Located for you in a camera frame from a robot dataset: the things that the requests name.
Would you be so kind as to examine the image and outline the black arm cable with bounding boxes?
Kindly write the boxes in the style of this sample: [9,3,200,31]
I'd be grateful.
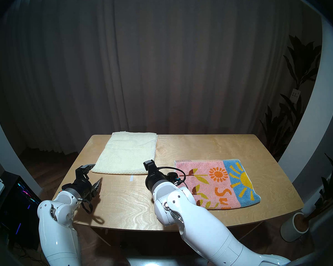
[79,196,94,214]
[155,166,187,185]

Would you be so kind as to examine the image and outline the black floor cables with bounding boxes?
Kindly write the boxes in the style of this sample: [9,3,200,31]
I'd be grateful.
[17,246,45,266]

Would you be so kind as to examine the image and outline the dark potted plant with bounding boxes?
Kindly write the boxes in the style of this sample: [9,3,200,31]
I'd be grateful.
[305,153,333,221]

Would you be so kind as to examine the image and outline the pink blue sun-print towel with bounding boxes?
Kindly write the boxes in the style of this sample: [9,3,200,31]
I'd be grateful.
[174,159,261,210]

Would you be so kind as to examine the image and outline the grey pleated curtain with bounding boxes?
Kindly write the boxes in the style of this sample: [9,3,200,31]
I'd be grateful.
[0,0,319,155]

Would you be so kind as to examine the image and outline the cream terry towel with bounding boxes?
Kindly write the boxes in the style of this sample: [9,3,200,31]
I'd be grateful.
[91,132,158,175]

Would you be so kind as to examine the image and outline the black computer case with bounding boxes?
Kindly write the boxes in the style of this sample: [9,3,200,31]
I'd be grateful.
[0,171,49,250]

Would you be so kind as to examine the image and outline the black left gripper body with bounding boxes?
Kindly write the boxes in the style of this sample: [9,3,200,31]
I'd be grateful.
[62,168,95,201]

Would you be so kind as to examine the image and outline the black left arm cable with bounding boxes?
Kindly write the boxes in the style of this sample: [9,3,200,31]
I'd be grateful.
[79,196,94,214]

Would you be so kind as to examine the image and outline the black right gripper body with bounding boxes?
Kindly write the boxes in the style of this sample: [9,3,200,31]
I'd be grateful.
[145,170,179,192]

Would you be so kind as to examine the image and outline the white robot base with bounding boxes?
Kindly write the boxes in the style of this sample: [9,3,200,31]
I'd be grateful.
[126,257,208,266]

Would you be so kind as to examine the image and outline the white round plant pot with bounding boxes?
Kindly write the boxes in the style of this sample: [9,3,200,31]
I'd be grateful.
[280,211,310,242]

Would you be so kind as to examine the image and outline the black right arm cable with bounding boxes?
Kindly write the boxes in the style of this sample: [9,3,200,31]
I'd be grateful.
[155,166,187,185]

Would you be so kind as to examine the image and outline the tall dark leafy plant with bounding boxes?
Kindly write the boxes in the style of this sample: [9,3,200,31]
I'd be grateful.
[259,35,322,160]

